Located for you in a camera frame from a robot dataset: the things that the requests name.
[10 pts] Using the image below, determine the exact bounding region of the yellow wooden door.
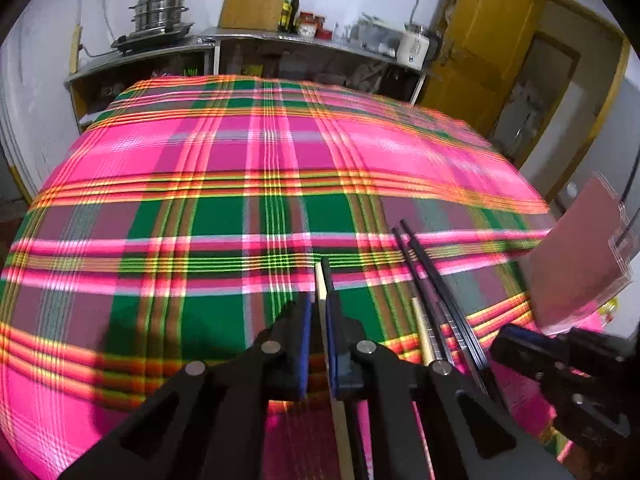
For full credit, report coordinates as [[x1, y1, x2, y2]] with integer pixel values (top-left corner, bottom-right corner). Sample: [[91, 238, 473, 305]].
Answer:
[[421, 0, 544, 136]]

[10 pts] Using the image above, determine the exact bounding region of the black induction cooker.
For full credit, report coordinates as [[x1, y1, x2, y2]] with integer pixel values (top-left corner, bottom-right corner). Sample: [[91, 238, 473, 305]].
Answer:
[[111, 23, 193, 54]]

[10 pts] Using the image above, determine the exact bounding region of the red lidded jar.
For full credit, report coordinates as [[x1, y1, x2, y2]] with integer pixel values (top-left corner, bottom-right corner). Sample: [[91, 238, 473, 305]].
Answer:
[[296, 12, 324, 38]]

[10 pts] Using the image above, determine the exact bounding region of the dark oil bottle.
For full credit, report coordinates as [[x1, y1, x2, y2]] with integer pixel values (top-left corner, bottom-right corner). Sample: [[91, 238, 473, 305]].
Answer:
[[288, 0, 300, 34]]

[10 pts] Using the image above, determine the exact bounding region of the light wooden chopstick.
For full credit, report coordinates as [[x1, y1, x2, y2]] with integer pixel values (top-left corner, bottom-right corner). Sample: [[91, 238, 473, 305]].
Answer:
[[313, 260, 356, 480], [412, 297, 435, 366]]

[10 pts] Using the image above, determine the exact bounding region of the pink green plaid tablecloth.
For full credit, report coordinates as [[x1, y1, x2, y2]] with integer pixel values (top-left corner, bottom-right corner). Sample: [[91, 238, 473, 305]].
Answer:
[[1, 76, 554, 479]]

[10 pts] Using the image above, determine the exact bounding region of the low wooden side shelf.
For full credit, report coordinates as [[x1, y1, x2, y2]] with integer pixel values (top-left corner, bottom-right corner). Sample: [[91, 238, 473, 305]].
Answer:
[[65, 37, 220, 133]]

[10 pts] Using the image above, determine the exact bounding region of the clear storage box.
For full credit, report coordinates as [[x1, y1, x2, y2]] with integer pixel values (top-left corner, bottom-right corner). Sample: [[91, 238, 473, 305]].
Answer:
[[349, 18, 404, 58]]

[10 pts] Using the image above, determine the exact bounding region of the white electric kettle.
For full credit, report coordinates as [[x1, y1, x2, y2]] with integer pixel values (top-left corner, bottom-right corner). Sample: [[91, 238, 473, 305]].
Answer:
[[396, 32, 431, 70]]

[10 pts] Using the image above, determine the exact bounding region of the pink utensil holder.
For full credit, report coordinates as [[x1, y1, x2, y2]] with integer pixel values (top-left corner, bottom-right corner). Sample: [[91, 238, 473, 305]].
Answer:
[[518, 174, 639, 335]]

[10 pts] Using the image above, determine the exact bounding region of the steel kitchen counter shelf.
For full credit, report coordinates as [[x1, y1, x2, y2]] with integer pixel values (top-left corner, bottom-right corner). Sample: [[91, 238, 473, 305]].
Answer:
[[200, 27, 432, 105]]

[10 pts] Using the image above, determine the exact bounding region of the stainless steel steamer pot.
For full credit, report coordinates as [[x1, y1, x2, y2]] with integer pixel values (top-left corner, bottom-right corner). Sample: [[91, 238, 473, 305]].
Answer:
[[130, 0, 188, 32]]

